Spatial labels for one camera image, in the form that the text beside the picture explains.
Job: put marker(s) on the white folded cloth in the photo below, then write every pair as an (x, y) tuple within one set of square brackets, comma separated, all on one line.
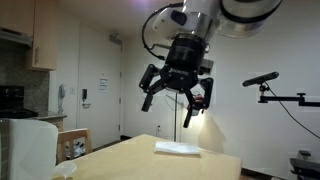
[(176, 148)]

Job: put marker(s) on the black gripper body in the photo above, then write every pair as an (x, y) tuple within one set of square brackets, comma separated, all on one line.
[(183, 63)]

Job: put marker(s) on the white paper towel roll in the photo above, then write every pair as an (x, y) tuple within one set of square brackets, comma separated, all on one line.
[(30, 150)]

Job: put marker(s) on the white wall outlet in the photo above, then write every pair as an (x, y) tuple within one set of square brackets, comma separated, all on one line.
[(158, 128)]

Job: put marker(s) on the white door notice paper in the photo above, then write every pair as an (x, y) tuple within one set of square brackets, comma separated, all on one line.
[(102, 84)]

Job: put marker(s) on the light wooden dining chair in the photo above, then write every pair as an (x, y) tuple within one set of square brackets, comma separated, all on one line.
[(71, 135)]

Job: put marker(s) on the white door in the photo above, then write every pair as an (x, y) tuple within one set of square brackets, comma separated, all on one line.
[(96, 60)]

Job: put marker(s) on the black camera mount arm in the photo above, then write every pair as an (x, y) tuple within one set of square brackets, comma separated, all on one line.
[(286, 98)]

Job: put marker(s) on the short wooden wall cabinet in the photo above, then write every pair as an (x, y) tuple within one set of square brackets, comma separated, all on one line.
[(16, 15)]

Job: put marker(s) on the grey range hood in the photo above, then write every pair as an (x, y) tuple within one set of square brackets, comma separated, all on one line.
[(15, 37)]

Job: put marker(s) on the floor lamp with red head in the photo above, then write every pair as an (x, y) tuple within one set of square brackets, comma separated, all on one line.
[(175, 126)]

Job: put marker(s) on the clear plastic wrap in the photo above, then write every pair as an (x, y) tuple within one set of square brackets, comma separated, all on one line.
[(63, 170)]

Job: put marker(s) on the white light switch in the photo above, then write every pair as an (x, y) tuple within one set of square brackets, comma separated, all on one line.
[(71, 90)]

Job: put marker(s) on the black kitchen stove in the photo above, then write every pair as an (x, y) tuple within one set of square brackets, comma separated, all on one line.
[(11, 101)]

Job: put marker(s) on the black stereo camera bar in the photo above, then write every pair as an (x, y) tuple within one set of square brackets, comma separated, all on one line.
[(260, 79)]

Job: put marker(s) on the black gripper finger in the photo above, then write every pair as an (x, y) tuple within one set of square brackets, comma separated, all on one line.
[(150, 83), (206, 93)]

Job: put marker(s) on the stone topped counter cabinet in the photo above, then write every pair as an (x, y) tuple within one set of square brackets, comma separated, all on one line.
[(53, 120)]

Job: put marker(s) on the grey door closer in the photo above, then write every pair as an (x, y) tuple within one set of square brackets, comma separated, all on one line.
[(115, 39)]

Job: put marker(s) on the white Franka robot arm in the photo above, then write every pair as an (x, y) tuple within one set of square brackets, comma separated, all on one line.
[(240, 16)]

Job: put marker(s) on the black equipment stand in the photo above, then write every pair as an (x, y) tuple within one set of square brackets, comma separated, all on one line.
[(305, 165)]

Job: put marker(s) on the black door lock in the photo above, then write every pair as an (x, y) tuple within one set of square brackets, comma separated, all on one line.
[(84, 94)]

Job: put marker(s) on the tall wooden wall cabinet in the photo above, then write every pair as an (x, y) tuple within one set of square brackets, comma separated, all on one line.
[(45, 33)]

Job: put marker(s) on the grey wall phone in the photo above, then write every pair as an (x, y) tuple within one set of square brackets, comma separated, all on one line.
[(61, 91)]

